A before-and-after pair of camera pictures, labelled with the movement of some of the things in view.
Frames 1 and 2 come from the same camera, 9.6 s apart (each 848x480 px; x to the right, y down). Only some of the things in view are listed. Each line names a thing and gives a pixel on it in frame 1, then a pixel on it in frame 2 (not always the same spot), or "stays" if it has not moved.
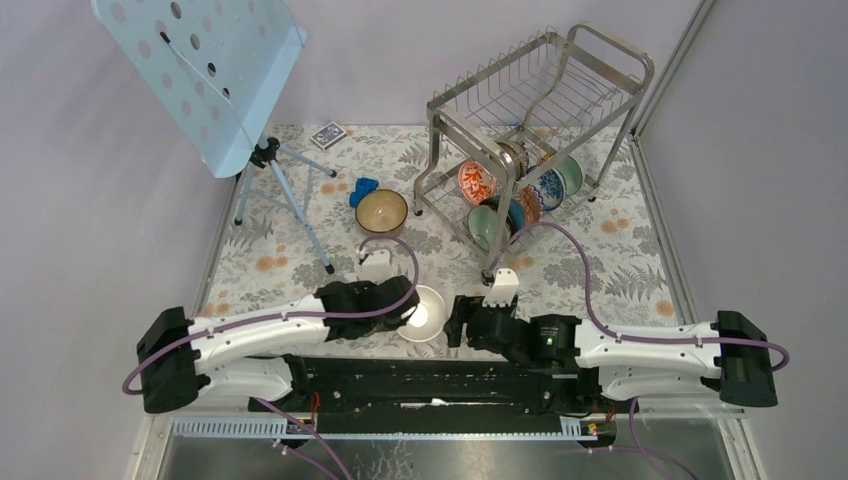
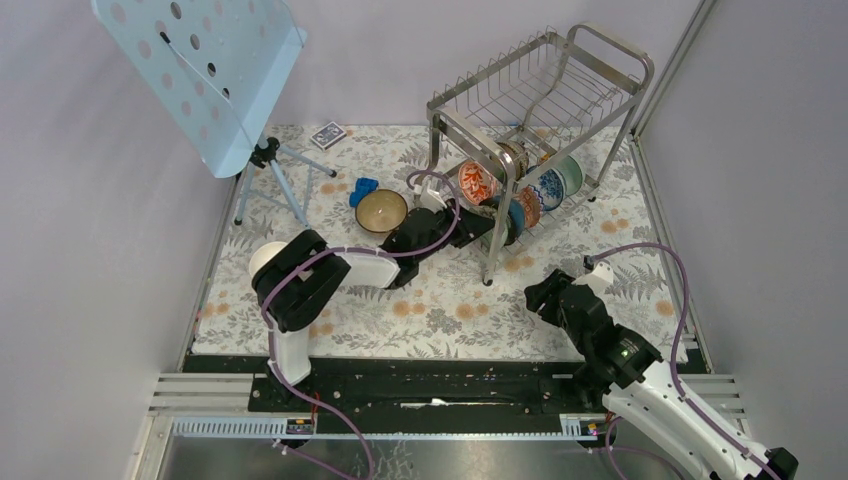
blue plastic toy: x=364 y=186 stays
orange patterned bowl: x=476 y=182 stays
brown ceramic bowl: x=381 y=210 stays
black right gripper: x=461 y=308 to x=538 y=293
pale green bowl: x=573 y=175 stays
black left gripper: x=391 y=322 to x=470 y=225
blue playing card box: x=328 y=136 stays
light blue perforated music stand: x=220 y=69 stays
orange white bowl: x=428 y=318 to x=264 y=255
